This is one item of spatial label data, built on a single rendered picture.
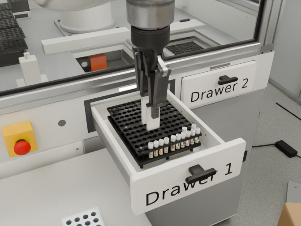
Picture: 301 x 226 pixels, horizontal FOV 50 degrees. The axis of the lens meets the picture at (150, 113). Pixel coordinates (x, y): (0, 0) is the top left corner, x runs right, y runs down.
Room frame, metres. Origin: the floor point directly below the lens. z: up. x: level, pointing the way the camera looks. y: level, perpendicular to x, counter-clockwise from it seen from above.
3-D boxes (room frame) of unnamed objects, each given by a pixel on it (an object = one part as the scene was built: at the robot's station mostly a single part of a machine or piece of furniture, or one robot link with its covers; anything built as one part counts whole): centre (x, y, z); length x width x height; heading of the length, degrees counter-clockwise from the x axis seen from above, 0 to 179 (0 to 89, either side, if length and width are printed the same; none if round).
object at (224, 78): (0.94, -0.24, 0.91); 0.07 x 0.04 x 0.01; 116
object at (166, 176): (0.54, -0.09, 0.87); 0.29 x 0.02 x 0.11; 116
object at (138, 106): (0.72, 0.00, 0.87); 0.22 x 0.18 x 0.06; 26
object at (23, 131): (0.66, 0.34, 0.88); 0.07 x 0.05 x 0.07; 116
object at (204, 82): (0.96, -0.23, 0.87); 0.29 x 0.02 x 0.11; 116
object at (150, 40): (0.60, 0.00, 1.16); 0.08 x 0.07 x 0.09; 26
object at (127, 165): (0.72, 0.00, 0.86); 0.40 x 0.26 x 0.06; 26
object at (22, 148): (0.63, 0.32, 0.88); 0.04 x 0.03 x 0.04; 116
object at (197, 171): (0.51, -0.10, 0.91); 0.07 x 0.04 x 0.01; 116
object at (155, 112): (0.57, -0.01, 1.03); 0.03 x 0.01 x 0.05; 26
